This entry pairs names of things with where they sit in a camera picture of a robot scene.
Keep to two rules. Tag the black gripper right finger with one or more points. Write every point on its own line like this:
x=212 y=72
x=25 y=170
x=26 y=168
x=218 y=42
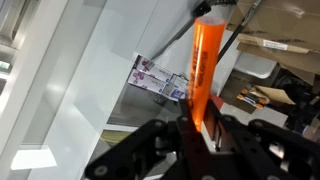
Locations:
x=230 y=146

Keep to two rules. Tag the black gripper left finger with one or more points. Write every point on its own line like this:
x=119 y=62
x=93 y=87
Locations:
x=188 y=143

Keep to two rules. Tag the orange marker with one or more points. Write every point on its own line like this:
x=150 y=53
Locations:
x=206 y=66

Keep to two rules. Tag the orange and white package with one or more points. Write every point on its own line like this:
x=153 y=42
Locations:
x=251 y=98

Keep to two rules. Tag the flat cardboard sheet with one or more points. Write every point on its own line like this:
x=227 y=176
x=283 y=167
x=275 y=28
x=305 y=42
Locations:
x=276 y=95

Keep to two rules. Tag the white plastic container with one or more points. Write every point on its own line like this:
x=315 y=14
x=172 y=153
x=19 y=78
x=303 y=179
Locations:
x=255 y=65

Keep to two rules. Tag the black pole broom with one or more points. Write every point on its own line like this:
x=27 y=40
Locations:
x=186 y=28

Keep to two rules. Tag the large open cardboard box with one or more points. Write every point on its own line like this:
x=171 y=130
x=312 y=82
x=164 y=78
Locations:
x=283 y=20

